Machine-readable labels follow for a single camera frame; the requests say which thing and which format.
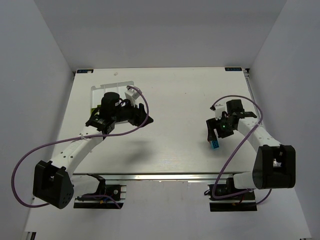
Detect large teal lego brick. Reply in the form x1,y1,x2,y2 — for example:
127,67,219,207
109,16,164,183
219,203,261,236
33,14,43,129
209,139,220,150

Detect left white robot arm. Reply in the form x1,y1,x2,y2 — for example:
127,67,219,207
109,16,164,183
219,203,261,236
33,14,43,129
33,86,154,209

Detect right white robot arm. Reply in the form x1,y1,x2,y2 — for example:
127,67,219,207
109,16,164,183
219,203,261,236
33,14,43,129
206,99,296,190

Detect white divided sorting tray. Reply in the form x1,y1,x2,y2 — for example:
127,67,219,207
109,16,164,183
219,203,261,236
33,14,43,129
89,81,134,122

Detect right blue corner label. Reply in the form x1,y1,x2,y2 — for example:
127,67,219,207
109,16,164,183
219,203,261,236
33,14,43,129
224,67,243,72

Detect blue corner label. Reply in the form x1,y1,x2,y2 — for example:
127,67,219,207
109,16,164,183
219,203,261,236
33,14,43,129
76,69,94,74
224,67,243,72

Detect left blue corner label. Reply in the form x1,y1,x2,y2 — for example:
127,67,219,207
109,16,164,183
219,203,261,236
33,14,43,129
76,69,94,74

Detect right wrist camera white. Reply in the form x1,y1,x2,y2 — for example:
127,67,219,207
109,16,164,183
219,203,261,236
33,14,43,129
210,104,225,120

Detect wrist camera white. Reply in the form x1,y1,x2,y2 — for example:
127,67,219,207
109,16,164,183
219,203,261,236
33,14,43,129
124,85,140,107
210,104,225,120

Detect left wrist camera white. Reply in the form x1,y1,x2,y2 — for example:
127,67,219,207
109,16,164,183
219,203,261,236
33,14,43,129
124,85,140,107

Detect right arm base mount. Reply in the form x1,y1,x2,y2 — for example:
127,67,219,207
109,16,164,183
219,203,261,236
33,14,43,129
203,184,258,213

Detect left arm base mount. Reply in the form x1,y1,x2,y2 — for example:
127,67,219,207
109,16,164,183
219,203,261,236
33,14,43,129
71,174,127,210

